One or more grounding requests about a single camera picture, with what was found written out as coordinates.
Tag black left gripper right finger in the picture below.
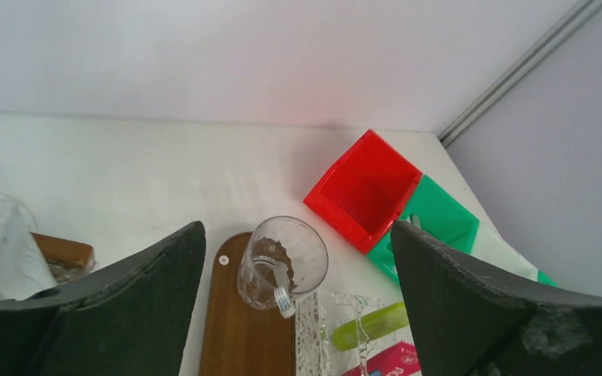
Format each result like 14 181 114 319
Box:
390 221 602 375

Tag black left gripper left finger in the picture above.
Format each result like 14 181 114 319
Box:
0 221 206 375

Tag red toothpaste tube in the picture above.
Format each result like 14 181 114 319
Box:
343 342 421 376

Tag green bin with toothpaste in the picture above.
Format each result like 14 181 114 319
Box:
536 270 557 287

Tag green toothpaste tube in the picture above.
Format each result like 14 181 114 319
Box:
331 302 409 352

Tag clear textured acrylic holder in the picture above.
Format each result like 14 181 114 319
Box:
293 291 414 375

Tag white toothpaste tube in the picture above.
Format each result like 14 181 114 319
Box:
0 192 57 301

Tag clear glass tumbler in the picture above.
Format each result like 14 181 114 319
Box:
237 215 328 310

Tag brown oval wooden tray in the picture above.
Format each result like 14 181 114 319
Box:
198 232 296 375

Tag white storage bin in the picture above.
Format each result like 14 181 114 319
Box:
470 226 539 281

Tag green bin with toothbrushes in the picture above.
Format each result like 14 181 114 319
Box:
343 172 479 283

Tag red storage bin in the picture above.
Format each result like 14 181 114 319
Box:
303 129 423 255

